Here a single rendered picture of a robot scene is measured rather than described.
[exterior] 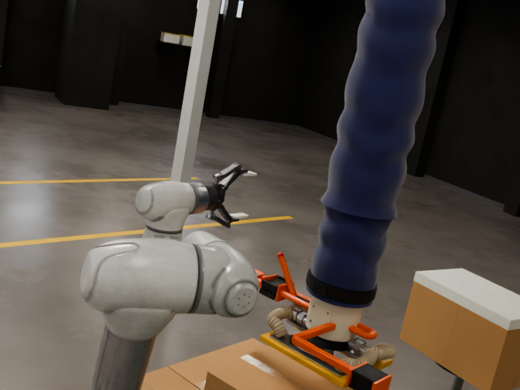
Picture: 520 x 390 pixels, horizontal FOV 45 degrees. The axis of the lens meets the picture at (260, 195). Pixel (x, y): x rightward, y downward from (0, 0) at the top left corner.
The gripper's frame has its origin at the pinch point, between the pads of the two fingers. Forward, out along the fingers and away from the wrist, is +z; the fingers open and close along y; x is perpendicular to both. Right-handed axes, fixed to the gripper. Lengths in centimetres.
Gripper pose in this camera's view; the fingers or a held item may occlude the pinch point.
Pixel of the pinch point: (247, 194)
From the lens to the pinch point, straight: 196.1
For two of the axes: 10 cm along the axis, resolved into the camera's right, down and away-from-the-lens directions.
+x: 7.3, 2.8, -6.2
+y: -1.9, 9.6, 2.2
